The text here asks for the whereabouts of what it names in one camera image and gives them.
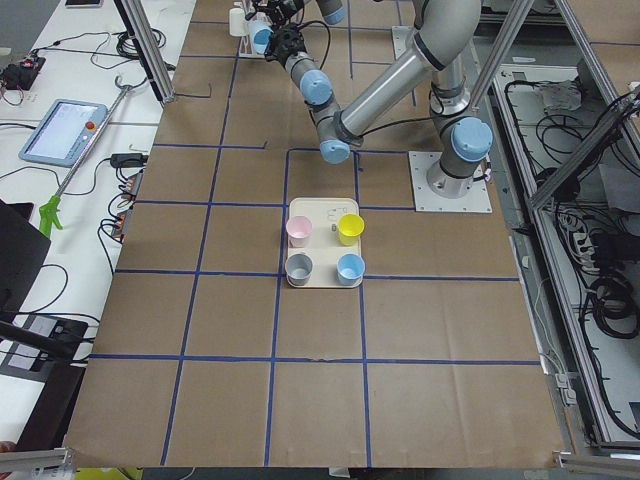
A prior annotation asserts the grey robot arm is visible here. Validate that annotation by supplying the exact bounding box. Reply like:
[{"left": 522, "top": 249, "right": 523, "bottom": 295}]
[
  {"left": 251, "top": 0, "right": 345, "bottom": 25},
  {"left": 252, "top": 1, "right": 493, "bottom": 199}
]

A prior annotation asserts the grey plastic cup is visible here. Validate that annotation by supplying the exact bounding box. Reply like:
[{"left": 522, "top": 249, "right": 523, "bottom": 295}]
[{"left": 285, "top": 253, "right": 313, "bottom": 287}]

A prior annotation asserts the blue teach pendant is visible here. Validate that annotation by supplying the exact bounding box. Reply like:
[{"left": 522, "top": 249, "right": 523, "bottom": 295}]
[{"left": 19, "top": 99, "right": 107, "bottom": 168}]

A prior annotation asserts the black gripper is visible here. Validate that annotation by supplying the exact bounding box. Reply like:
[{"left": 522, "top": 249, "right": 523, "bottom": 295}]
[
  {"left": 264, "top": 25, "right": 305, "bottom": 63},
  {"left": 252, "top": 0, "right": 305, "bottom": 23}
]

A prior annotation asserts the aluminium frame post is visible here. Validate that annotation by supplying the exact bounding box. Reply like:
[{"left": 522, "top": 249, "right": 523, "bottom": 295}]
[{"left": 114, "top": 0, "right": 175, "bottom": 105}]

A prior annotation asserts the light blue plastic cup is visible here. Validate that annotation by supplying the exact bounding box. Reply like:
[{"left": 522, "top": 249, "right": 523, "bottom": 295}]
[{"left": 248, "top": 20, "right": 273, "bottom": 55}]

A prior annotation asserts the long metal reacher rod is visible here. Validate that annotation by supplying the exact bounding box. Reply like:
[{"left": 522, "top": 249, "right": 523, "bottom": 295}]
[{"left": 39, "top": 76, "right": 146, "bottom": 238}]

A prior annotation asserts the cream plastic tray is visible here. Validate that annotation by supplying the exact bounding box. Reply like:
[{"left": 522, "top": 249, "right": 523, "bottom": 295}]
[{"left": 286, "top": 197, "right": 364, "bottom": 288}]

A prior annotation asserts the white wire cup rack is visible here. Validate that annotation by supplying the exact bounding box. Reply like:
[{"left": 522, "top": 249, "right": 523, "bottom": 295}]
[{"left": 231, "top": 1, "right": 271, "bottom": 58}]

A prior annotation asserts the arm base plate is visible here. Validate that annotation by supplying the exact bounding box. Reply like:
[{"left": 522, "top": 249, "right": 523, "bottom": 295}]
[{"left": 408, "top": 151, "right": 492, "bottom": 214}]

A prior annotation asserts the pink plastic cup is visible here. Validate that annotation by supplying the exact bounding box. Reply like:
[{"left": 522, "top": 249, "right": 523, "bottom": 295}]
[{"left": 285, "top": 215, "right": 313, "bottom": 248}]

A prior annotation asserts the pale green plastic cup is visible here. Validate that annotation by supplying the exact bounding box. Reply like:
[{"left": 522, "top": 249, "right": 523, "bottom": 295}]
[{"left": 228, "top": 7, "right": 249, "bottom": 37}]

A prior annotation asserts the yellow plastic cup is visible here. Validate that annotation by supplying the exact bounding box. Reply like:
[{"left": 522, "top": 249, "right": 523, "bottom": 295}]
[{"left": 337, "top": 214, "right": 365, "bottom": 246}]

